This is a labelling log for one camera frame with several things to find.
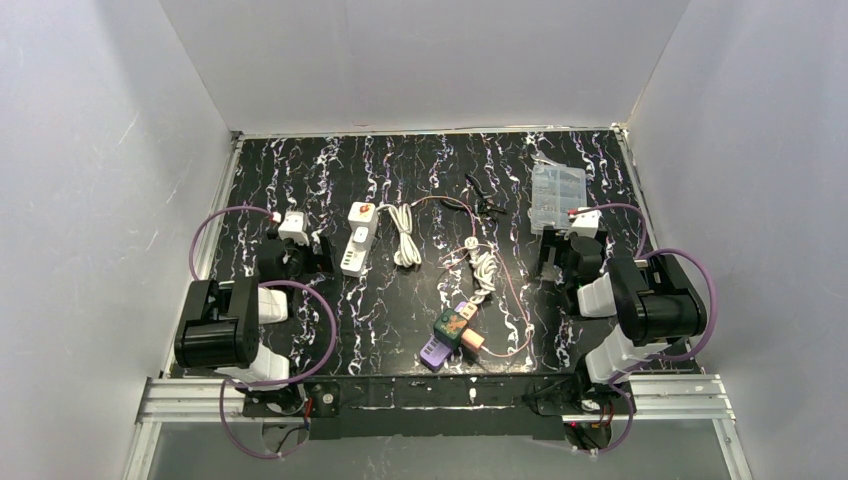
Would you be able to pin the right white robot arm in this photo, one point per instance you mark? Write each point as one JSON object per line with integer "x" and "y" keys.
{"x": 652, "y": 300}

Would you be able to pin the purple power strip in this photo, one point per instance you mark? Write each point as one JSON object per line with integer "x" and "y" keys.
{"x": 434, "y": 354}

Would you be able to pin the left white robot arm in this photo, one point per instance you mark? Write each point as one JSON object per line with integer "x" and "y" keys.
{"x": 219, "y": 326}

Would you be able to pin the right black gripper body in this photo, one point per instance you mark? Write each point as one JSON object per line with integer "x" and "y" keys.
{"x": 550, "y": 251}

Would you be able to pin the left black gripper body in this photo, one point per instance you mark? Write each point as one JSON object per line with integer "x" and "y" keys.
{"x": 317, "y": 257}

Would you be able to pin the green power adapter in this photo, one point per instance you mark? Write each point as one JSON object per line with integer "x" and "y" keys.
{"x": 449, "y": 327}

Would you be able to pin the white USB charger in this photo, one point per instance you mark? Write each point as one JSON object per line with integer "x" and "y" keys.
{"x": 362, "y": 237}

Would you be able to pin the white plug with cord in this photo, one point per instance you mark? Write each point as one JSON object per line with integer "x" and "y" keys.
{"x": 483, "y": 261}

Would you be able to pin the clear plastic parts box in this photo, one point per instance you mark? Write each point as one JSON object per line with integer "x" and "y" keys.
{"x": 556, "y": 190}

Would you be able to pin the white tiger power strip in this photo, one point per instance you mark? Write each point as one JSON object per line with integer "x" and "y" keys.
{"x": 363, "y": 221}

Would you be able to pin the black pliers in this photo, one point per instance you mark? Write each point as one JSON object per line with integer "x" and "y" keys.
{"x": 484, "y": 205}

